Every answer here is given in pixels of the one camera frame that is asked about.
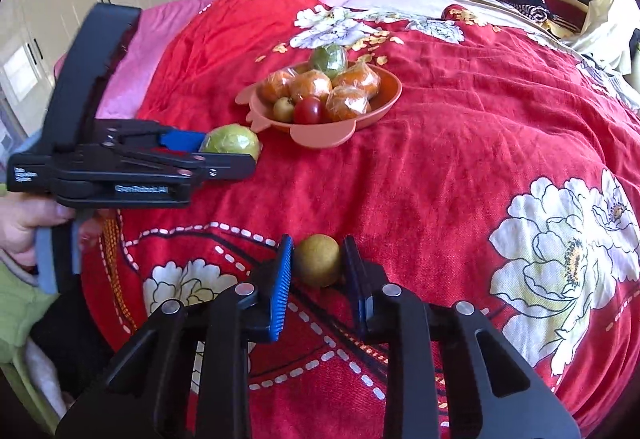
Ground red tomato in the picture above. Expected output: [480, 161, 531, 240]
[292, 96, 324, 125]

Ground person's black trousers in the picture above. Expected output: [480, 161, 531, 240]
[30, 286, 118, 402]

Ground pink quilt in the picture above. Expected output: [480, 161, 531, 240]
[52, 0, 361, 120]

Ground small brown pear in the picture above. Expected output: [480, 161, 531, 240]
[292, 234, 346, 289]
[272, 96, 296, 123]

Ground pink plastic bowl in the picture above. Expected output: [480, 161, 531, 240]
[235, 60, 403, 149]

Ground orange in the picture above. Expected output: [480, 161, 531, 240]
[331, 60, 382, 99]
[325, 86, 373, 122]
[256, 69, 296, 102]
[289, 70, 333, 104]

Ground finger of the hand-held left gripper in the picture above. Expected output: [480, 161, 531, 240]
[106, 146, 257, 183]
[100, 119, 207, 154]

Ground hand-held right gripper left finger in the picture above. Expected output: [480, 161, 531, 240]
[55, 234, 296, 439]

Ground red floral blanket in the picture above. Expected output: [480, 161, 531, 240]
[80, 0, 640, 439]

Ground cream curtain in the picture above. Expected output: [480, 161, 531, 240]
[570, 0, 640, 75]

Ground green citrus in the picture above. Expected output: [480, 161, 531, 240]
[199, 124, 262, 160]
[308, 44, 348, 74]

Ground grey white crumpled cloth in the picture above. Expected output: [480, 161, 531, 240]
[575, 54, 640, 112]

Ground person's left hand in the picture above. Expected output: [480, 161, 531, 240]
[0, 192, 77, 270]

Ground person's green top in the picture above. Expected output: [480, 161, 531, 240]
[0, 264, 58, 365]

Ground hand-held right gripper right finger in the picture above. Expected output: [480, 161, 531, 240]
[341, 235, 583, 439]

